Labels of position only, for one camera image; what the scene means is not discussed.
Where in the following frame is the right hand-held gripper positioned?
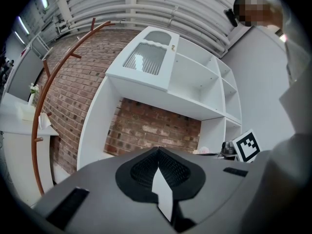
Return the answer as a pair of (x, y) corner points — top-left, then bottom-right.
(220, 129), (261, 163)

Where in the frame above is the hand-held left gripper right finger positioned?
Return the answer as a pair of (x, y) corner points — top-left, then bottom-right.
(158, 146), (254, 234)

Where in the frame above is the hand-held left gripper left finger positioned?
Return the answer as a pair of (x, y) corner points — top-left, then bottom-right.
(34, 146), (176, 234)

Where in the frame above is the white desk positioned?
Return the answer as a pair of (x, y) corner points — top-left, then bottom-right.
(51, 163), (81, 189)

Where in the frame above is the person's grey shirt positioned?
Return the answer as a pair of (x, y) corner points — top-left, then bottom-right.
(243, 0), (312, 234)

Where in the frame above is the white hutch shelf unit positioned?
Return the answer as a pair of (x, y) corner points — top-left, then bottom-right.
(77, 25), (243, 173)

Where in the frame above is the white side cabinet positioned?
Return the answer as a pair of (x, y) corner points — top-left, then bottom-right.
(0, 92), (59, 207)

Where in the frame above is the white cloth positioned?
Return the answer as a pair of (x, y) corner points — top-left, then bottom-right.
(38, 113), (52, 131)

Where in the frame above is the brown coat rack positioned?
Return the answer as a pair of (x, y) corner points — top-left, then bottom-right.
(31, 18), (117, 196)

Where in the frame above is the white tissue box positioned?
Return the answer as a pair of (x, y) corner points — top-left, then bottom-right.
(15, 101), (36, 122)

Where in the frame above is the person's head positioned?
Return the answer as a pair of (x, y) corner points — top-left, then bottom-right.
(233, 0), (285, 29)

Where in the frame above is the grey partition board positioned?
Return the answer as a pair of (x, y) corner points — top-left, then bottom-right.
(4, 46), (45, 102)

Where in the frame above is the black head-worn camera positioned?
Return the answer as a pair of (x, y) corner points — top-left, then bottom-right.
(223, 8), (239, 28)

